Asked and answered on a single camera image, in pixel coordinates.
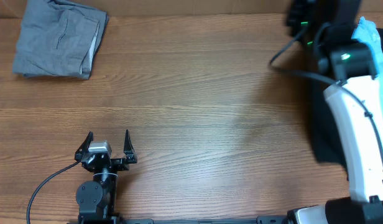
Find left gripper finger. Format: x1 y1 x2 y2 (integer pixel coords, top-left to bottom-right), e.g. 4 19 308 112
75 131 93 161
123 129 137 164

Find black polo shirt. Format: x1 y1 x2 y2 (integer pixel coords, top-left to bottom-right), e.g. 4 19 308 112
310 22 383 167

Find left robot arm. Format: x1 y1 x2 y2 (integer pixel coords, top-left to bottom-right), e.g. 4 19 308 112
75 131 137 223

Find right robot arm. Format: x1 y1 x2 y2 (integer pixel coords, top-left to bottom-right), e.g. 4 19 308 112
286 1 383 223

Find folded grey shorts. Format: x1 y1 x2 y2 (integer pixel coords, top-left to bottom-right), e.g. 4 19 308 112
12 0 109 80

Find light blue shirt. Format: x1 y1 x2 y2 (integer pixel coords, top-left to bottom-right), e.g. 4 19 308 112
352 16 383 94

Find left black cable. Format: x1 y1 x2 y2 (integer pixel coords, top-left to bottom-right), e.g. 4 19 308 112
25 160 82 224

